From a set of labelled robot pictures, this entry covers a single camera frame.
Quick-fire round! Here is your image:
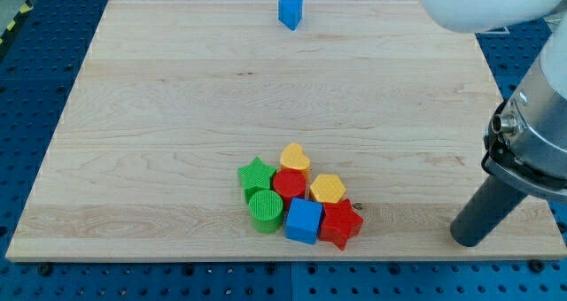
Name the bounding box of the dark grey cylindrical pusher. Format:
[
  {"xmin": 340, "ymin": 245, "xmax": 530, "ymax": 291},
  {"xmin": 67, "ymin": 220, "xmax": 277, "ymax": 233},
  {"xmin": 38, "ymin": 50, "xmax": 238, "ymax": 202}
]
[{"xmin": 450, "ymin": 175, "xmax": 527, "ymax": 247}]

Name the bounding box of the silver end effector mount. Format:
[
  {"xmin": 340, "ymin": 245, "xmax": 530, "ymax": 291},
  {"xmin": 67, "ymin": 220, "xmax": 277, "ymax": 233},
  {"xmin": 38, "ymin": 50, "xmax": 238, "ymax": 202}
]
[{"xmin": 482, "ymin": 58, "xmax": 566, "ymax": 203}]

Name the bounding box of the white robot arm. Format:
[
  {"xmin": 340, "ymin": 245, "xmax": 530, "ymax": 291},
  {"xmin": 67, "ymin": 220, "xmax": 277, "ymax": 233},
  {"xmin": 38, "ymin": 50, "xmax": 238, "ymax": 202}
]
[{"xmin": 420, "ymin": 0, "xmax": 566, "ymax": 247}]

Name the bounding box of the red star block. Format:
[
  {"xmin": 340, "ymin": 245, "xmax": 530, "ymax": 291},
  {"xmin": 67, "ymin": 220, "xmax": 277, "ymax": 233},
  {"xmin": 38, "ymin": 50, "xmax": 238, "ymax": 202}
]
[{"xmin": 319, "ymin": 199, "xmax": 364, "ymax": 251}]

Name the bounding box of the red circle block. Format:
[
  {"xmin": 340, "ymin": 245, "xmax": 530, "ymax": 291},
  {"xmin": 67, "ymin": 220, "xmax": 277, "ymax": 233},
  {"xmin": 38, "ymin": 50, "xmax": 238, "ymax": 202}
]
[{"xmin": 272, "ymin": 169, "xmax": 307, "ymax": 210}]

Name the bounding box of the green circle block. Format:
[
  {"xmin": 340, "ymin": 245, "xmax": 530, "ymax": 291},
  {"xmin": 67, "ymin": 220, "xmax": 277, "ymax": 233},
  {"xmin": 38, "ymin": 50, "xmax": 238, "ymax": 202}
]
[{"xmin": 248, "ymin": 189, "xmax": 284, "ymax": 234}]

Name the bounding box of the green star block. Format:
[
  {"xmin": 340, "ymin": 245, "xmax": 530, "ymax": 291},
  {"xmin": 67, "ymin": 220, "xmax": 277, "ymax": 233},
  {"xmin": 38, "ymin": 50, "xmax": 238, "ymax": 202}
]
[{"xmin": 237, "ymin": 157, "xmax": 277, "ymax": 204}]

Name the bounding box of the yellow hexagon block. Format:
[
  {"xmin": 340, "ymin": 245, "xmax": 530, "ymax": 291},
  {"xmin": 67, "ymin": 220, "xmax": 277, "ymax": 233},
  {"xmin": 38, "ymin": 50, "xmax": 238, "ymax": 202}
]
[{"xmin": 309, "ymin": 174, "xmax": 346, "ymax": 204}]

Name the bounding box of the blue cube block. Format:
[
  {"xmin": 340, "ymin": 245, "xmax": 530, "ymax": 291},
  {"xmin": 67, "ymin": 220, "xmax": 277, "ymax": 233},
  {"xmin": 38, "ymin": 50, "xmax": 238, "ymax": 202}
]
[{"xmin": 285, "ymin": 198, "xmax": 322, "ymax": 244}]

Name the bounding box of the yellow heart block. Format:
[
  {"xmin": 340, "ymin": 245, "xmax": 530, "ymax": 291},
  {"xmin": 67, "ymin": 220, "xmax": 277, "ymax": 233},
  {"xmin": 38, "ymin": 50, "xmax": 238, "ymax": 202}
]
[{"xmin": 280, "ymin": 143, "xmax": 311, "ymax": 180}]

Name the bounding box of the blue triangle block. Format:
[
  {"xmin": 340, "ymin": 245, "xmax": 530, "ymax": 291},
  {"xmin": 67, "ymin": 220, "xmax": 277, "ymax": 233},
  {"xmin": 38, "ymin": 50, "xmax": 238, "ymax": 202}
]
[{"xmin": 278, "ymin": 0, "xmax": 303, "ymax": 31}]

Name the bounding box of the wooden board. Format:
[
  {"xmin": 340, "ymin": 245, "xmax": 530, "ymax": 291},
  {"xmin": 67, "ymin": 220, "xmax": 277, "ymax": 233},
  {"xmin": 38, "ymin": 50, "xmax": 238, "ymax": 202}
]
[{"xmin": 6, "ymin": 0, "xmax": 566, "ymax": 263}]

